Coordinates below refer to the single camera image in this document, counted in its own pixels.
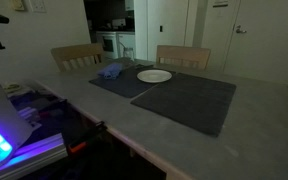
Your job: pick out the blue microfiber towel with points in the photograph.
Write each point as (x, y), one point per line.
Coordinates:
(111, 71)

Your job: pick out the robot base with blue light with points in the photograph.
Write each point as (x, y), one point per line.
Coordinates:
(16, 127)

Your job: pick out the white round plate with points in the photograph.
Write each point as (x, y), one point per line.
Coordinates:
(154, 76)

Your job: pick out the dark placemat under plate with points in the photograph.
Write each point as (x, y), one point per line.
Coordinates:
(126, 84)

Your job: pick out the dark placemat beside plate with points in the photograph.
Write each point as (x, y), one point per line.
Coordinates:
(199, 103)

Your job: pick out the clear glass jar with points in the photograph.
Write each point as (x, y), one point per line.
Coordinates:
(128, 52)

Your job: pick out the wooden chair far side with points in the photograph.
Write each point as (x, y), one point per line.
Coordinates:
(191, 57)

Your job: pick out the black orange clamp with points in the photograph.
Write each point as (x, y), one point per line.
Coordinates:
(84, 140)

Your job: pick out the white oven appliance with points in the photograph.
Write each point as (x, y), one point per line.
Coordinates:
(109, 43)

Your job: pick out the wooden chair near jar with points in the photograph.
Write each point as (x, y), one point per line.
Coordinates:
(63, 55)

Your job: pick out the silver door handle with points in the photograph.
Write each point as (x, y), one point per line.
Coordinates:
(239, 30)

